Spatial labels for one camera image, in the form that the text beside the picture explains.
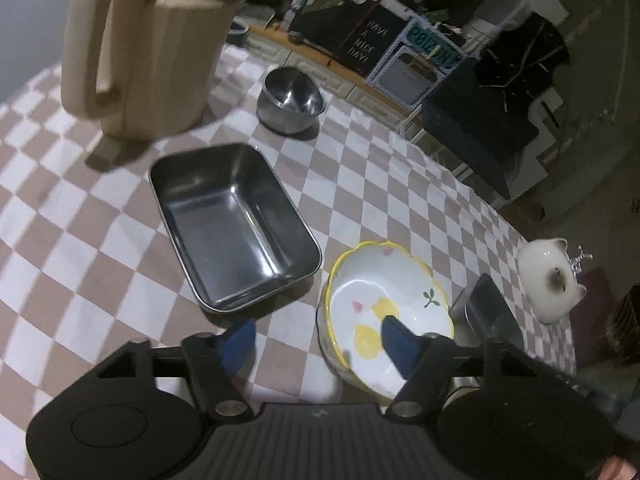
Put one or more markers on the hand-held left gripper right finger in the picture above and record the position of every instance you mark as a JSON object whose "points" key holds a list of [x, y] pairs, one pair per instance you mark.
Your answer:
{"points": [[397, 347]]}

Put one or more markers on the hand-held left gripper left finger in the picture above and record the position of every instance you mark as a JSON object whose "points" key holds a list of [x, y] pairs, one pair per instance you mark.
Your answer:
{"points": [[240, 342]]}

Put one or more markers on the yellow rimmed floral bowl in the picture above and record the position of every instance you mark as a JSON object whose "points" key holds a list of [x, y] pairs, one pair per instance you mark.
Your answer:
{"points": [[370, 290]]}

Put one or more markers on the small round steel bowl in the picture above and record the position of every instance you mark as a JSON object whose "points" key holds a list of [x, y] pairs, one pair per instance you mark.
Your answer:
{"points": [[290, 97]]}

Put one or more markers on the rectangular steel container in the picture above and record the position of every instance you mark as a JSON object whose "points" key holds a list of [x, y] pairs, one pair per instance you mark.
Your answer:
{"points": [[230, 230], [490, 310]]}

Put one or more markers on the white cat shaped ceramic jar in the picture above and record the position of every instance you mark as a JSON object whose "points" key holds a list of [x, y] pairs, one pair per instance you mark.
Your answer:
{"points": [[547, 280]]}

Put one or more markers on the dark maroon chair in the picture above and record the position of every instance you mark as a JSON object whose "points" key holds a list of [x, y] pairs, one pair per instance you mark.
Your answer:
{"points": [[595, 300]]}

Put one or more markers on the dark blue covered rack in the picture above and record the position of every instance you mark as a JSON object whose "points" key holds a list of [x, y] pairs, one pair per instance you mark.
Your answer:
{"points": [[480, 125]]}

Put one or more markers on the white storage cube teal sign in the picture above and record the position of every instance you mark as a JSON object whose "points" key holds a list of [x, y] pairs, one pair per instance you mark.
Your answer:
{"points": [[410, 70]]}

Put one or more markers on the beige kettle with steel lid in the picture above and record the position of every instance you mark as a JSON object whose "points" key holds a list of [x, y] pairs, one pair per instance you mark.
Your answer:
{"points": [[145, 60]]}

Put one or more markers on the grey trash bin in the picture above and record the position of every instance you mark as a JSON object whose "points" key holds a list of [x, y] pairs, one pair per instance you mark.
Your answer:
{"points": [[237, 27]]}

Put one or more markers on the black jacket with white trim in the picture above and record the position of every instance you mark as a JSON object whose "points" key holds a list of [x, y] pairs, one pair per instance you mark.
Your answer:
{"points": [[525, 55]]}

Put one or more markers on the black chalkboard sign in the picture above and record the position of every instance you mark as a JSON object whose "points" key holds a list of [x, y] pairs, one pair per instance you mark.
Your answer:
{"points": [[350, 25]]}

